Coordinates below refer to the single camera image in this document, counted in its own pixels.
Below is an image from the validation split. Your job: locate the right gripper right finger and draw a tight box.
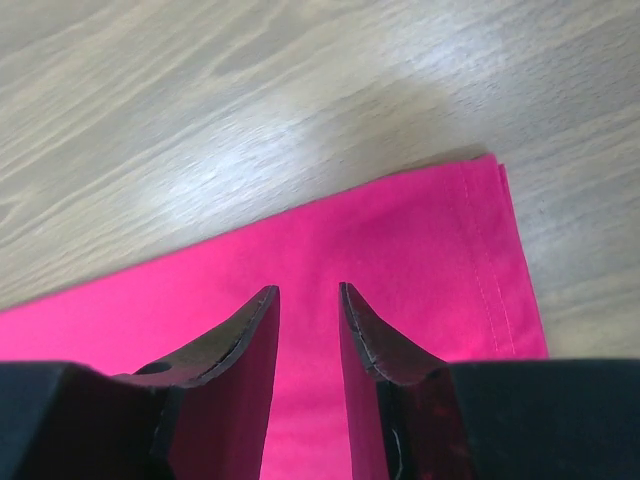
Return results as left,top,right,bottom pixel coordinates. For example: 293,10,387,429
340,283,639,479

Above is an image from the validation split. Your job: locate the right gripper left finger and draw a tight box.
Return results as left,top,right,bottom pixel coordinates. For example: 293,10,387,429
1,286,280,479

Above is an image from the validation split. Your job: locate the pink t-shirt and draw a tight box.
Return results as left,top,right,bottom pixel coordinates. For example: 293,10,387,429
1,155,548,479

